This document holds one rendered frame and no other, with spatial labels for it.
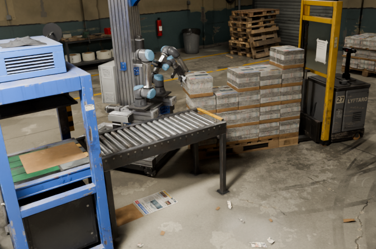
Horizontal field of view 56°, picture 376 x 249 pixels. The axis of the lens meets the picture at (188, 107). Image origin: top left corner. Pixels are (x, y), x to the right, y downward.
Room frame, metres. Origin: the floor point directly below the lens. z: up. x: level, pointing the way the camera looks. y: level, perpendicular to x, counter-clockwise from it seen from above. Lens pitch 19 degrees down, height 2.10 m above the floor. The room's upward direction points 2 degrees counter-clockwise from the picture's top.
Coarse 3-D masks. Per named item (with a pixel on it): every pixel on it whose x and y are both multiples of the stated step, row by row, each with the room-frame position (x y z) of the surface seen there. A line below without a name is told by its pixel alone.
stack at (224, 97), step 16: (208, 96) 4.02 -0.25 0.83; (224, 96) 4.07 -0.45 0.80; (240, 96) 4.13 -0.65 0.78; (256, 96) 4.18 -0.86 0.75; (272, 96) 4.24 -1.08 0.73; (224, 112) 4.07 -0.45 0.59; (240, 112) 4.12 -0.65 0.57; (256, 112) 4.17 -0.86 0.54; (272, 112) 4.23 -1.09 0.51; (240, 128) 4.13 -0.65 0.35; (256, 128) 4.18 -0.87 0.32; (272, 128) 4.23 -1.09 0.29; (208, 144) 4.02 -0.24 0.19; (240, 144) 4.12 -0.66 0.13; (272, 144) 4.23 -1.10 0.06
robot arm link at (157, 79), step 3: (156, 75) 4.28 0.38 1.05; (159, 75) 4.29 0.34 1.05; (162, 75) 4.30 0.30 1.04; (153, 78) 4.27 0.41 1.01; (156, 78) 4.23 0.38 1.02; (159, 78) 4.22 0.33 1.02; (162, 78) 4.25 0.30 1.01; (153, 81) 4.27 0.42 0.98; (156, 81) 4.23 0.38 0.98; (159, 81) 4.22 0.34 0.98; (162, 81) 4.24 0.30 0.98; (156, 84) 4.23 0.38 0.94; (159, 84) 4.22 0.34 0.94; (162, 84) 4.24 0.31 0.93
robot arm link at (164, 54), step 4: (164, 48) 4.53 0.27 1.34; (164, 52) 4.49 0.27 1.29; (164, 56) 4.49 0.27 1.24; (168, 56) 4.51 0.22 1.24; (160, 60) 4.46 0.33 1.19; (164, 60) 4.48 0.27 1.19; (156, 68) 4.40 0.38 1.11; (160, 68) 4.42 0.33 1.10; (152, 72) 4.37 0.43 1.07; (156, 72) 4.38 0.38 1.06; (152, 76) 4.32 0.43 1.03
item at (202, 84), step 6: (192, 78) 3.99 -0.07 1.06; (198, 78) 3.98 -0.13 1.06; (204, 78) 4.00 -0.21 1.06; (210, 78) 4.01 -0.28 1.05; (192, 84) 3.96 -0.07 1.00; (198, 84) 3.99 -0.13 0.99; (204, 84) 4.00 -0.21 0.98; (210, 84) 4.02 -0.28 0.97; (192, 90) 3.97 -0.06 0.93; (198, 90) 3.98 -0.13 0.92; (204, 90) 4.00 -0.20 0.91; (210, 90) 4.02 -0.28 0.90
